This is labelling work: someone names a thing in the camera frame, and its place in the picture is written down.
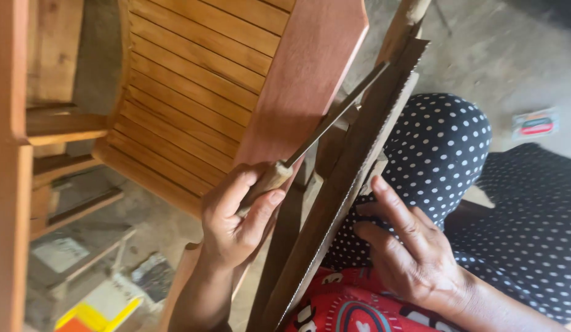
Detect orange wooden furniture frame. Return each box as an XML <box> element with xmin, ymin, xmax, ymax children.
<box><xmin>0</xmin><ymin>0</ymin><xmax>125</xmax><ymax>332</ymax></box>

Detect slatted wooden chair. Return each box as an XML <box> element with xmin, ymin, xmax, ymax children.
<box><xmin>92</xmin><ymin>0</ymin><xmax>371</xmax><ymax>222</ymax></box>

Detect rusty handsaw blade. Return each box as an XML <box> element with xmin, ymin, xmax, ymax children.
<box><xmin>260</xmin><ymin>37</ymin><xmax>431</xmax><ymax>332</ymax></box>

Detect yellow and orange box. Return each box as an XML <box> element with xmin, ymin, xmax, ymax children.
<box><xmin>54</xmin><ymin>295</ymin><xmax>144</xmax><ymax>332</ymax></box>

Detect person's right hand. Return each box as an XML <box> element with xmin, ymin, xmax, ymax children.
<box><xmin>353</xmin><ymin>175</ymin><xmax>476</xmax><ymax>320</ymax></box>

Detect light wooden strip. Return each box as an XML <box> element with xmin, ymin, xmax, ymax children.
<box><xmin>359</xmin><ymin>69</ymin><xmax>422</xmax><ymax>195</ymax></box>

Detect dark wooden plank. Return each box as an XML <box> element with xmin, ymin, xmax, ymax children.
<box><xmin>246</xmin><ymin>138</ymin><xmax>324</xmax><ymax>332</ymax></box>

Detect crumpled printed paper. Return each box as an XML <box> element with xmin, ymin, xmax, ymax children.
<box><xmin>130</xmin><ymin>253</ymin><xmax>176</xmax><ymax>302</ymax></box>

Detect white red-label packet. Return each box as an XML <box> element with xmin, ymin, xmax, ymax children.
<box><xmin>511</xmin><ymin>107</ymin><xmax>561</xmax><ymax>140</ymax></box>

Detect red printed shirt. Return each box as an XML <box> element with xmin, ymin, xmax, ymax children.
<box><xmin>283</xmin><ymin>265</ymin><xmax>470</xmax><ymax>332</ymax></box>

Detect black white-dotted trousers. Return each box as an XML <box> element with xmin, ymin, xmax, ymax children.
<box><xmin>320</xmin><ymin>92</ymin><xmax>571</xmax><ymax>326</ymax></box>

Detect small white wooden stool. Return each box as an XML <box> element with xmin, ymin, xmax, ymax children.
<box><xmin>31</xmin><ymin>225</ymin><xmax>138</xmax><ymax>301</ymax></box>

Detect metal file with wooden handle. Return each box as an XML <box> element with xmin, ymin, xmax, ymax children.
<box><xmin>236</xmin><ymin>61</ymin><xmax>391</xmax><ymax>218</ymax></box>

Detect person's left hand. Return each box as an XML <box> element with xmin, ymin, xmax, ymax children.
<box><xmin>200</xmin><ymin>162</ymin><xmax>287</xmax><ymax>271</ymax></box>

